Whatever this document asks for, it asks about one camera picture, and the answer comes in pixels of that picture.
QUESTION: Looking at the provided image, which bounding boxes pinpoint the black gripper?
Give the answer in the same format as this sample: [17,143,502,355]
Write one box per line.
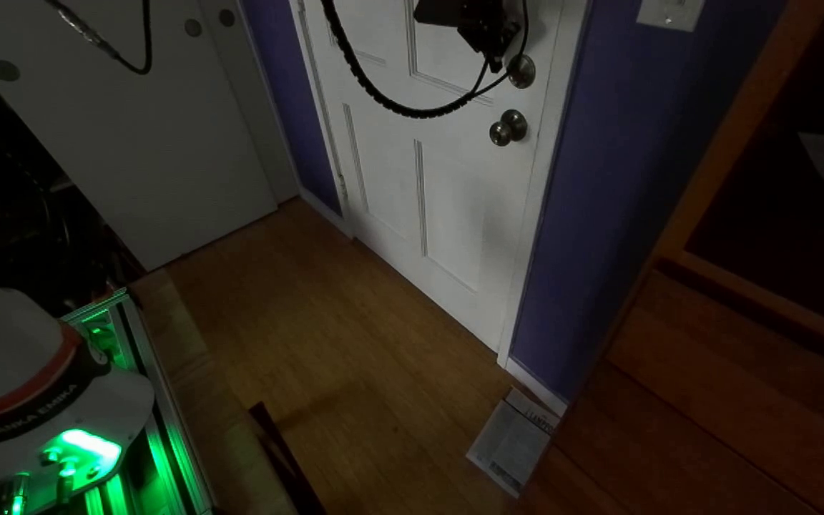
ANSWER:
[411,0,523,57]

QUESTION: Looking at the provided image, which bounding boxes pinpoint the brass deadbolt thumb lock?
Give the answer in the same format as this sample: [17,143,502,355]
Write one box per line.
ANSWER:
[506,56,534,89]

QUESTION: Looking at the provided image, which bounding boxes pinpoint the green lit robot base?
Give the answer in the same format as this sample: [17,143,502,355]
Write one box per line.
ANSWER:
[0,293,217,515]

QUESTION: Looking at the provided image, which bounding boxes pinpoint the brass round door knob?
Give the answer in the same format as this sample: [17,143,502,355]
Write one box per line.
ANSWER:
[490,109,529,146]

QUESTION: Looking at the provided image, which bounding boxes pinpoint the white panelled door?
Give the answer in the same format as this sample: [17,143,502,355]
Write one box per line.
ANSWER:
[293,0,587,352]

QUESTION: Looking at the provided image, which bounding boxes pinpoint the dark brown wooden cabinet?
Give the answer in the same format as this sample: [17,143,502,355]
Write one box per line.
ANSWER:
[652,0,824,362]

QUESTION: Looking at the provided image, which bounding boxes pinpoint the white floor vent register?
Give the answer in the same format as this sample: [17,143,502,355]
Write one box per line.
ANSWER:
[466,393,559,498]

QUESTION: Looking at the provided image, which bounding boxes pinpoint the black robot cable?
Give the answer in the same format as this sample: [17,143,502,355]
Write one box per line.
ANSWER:
[317,0,533,121]

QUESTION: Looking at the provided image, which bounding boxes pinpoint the white wall light switch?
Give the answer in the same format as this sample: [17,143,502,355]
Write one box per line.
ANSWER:
[636,0,705,31]

